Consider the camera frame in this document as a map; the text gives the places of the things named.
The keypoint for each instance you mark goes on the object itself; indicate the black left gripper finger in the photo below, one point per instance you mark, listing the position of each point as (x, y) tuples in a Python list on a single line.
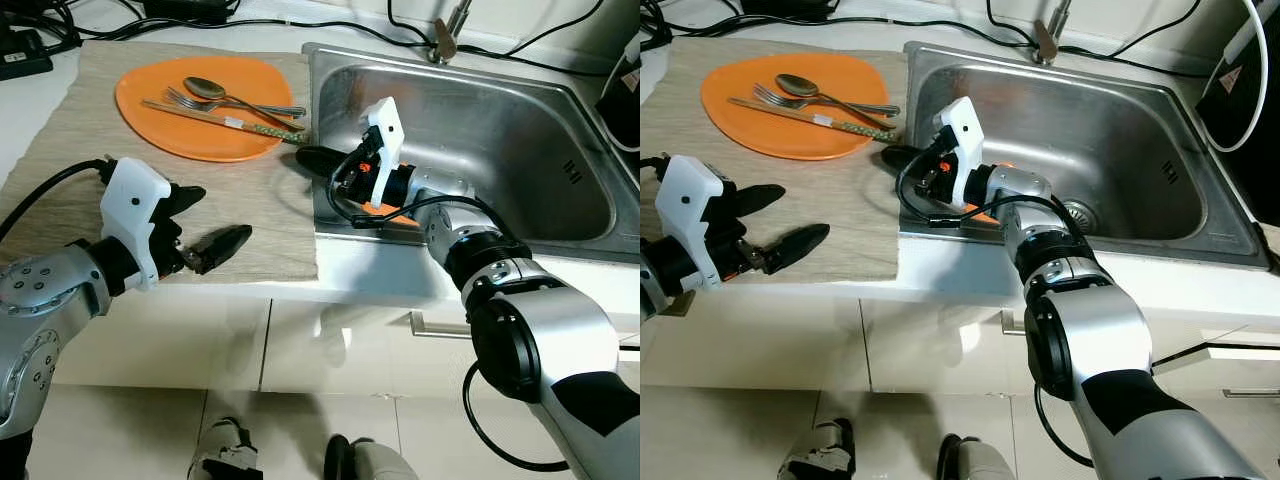
[(798, 245), (220, 245), (186, 199), (762, 198)]

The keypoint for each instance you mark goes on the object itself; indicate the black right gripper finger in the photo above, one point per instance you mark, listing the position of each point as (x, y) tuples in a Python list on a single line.
[(325, 172), (318, 154), (902, 152), (908, 168)]

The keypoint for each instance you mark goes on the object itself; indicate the brown chopstick with patterned end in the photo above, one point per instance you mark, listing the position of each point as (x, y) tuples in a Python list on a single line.
[(790, 112), (200, 113)]

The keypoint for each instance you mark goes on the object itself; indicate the metal fork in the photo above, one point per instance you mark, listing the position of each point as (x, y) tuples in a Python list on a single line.
[(182, 98), (770, 96)]

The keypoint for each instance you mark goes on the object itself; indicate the metal spoon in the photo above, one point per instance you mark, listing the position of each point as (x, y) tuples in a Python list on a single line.
[(796, 85), (205, 88)]

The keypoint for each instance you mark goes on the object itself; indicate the beige wood-look mat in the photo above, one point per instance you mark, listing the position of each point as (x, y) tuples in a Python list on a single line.
[(690, 190), (70, 130)]

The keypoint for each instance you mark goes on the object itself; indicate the orange plate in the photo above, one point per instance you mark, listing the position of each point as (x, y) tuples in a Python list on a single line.
[(730, 85), (150, 95)]

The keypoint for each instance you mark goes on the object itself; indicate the sink drain strainer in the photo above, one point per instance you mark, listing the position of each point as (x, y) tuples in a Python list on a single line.
[(1078, 210)]

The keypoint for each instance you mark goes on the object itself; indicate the stainless steel sink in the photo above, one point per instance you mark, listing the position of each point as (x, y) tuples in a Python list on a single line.
[(1120, 130), (500, 130)]

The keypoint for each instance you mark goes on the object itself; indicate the chrome faucet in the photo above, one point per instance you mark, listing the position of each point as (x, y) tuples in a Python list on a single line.
[(445, 42), (1046, 42)]

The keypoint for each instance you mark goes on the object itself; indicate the black appliance with warning sticker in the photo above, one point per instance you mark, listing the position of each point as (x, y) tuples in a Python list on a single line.
[(1245, 90), (622, 100)]

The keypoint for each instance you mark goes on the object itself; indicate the black power adapter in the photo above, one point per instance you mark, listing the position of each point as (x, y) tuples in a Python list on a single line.
[(185, 8), (780, 6)]

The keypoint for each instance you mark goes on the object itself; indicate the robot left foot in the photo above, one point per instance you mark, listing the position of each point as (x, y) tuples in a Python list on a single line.
[(815, 455), (225, 455)]

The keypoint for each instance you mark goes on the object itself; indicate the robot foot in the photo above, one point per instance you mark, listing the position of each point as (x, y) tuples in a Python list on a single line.
[(370, 462), (225, 455), (815, 455), (975, 462)]

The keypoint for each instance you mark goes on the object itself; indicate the black labelled box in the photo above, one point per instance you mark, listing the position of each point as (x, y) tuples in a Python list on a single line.
[(22, 55)]

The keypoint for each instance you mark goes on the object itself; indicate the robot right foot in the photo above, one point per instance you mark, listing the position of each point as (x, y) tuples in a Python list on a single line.
[(975, 462), (370, 462)]

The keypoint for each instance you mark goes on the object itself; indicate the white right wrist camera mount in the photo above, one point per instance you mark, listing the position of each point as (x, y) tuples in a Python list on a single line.
[(962, 135), (383, 135)]

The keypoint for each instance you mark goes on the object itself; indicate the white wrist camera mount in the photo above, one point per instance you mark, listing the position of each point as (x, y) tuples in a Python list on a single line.
[(962, 135), (690, 205), (383, 135), (130, 205)]

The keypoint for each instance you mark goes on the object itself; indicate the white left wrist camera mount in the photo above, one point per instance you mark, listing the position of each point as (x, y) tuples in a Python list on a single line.
[(130, 205), (690, 205)]

